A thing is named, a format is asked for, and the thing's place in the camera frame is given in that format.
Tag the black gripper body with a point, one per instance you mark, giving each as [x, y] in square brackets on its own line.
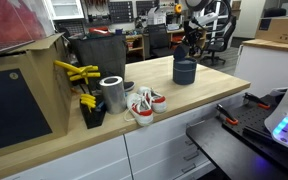
[191, 33]

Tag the blue cylindrical lidded container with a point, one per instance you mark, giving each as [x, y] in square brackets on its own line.
[184, 67]

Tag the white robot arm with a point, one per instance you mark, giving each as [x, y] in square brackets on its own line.
[199, 5]

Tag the black office chair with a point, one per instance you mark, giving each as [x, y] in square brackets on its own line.
[159, 41]
[220, 30]

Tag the wooden shelf unit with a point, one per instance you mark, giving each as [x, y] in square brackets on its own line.
[139, 48]

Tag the white red sneaker right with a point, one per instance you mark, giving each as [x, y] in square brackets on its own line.
[155, 100]

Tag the white red sneaker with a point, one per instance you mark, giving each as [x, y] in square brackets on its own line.
[155, 100]
[138, 109]

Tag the dark shoe behind cylinder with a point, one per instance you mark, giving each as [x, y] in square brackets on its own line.
[128, 86]

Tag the orange black clamp far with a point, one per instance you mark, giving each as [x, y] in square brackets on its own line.
[252, 98]

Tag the orange black clamp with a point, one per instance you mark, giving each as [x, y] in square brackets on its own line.
[228, 116]
[252, 98]

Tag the cardboard box on counter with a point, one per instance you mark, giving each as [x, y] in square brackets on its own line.
[273, 29]

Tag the dark grey fabric bag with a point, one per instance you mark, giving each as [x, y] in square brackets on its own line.
[108, 53]

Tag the white red sneaker left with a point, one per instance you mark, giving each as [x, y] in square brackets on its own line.
[138, 109]

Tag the orange black clamp near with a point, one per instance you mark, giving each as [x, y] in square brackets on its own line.
[228, 116]

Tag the silver metal cylinder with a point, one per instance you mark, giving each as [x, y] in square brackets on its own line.
[114, 94]

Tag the white drawer cabinet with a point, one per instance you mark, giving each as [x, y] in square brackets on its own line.
[161, 151]

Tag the black tool holder block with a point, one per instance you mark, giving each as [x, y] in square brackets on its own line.
[93, 110]

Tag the large cardboard box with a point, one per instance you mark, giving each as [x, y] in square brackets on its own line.
[35, 95]

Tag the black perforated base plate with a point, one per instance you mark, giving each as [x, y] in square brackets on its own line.
[252, 131]

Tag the yellow handled tool set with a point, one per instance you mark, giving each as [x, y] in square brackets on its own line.
[77, 73]

